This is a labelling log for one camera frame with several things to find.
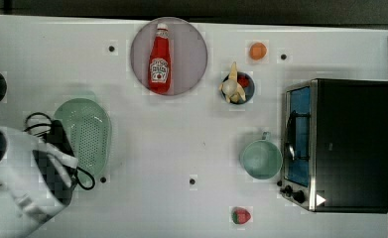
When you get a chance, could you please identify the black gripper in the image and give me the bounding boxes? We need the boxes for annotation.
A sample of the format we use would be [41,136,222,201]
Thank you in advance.
[46,120,74,156]

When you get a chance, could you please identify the green plastic strainer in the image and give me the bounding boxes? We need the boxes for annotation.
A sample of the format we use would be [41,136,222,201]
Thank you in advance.
[54,98,111,178]

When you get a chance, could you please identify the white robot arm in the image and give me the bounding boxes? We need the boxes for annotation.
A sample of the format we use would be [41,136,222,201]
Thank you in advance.
[0,127,78,238]

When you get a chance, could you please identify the red ketchup bottle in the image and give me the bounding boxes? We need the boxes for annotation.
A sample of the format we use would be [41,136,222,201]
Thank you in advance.
[148,23,172,94]

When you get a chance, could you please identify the grey round plate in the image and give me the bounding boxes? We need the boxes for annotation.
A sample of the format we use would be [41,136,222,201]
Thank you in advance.
[130,17,207,96]

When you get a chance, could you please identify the peeled banana toy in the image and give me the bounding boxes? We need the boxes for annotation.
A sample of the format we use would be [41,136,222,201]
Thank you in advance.
[218,62,246,103]

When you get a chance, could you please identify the red toy in bowl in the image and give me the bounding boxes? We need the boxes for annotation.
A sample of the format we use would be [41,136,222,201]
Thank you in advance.
[237,75,249,88]

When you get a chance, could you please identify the blue small bowl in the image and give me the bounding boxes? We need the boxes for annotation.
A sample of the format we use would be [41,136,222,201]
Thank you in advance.
[231,72,255,105]

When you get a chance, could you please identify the red green strawberry toy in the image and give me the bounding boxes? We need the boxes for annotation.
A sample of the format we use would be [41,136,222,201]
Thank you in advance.
[231,207,251,225]

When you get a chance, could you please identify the teal green cup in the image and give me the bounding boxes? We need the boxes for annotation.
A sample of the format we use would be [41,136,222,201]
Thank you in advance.
[239,131,283,179]

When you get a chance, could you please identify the orange toy fruit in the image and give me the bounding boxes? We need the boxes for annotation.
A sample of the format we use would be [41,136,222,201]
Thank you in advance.
[249,43,267,60]

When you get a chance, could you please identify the black toaster oven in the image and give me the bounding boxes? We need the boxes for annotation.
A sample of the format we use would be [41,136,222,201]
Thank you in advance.
[278,78,388,213]

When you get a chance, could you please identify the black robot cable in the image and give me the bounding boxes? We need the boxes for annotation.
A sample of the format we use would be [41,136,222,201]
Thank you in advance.
[23,112,96,191]

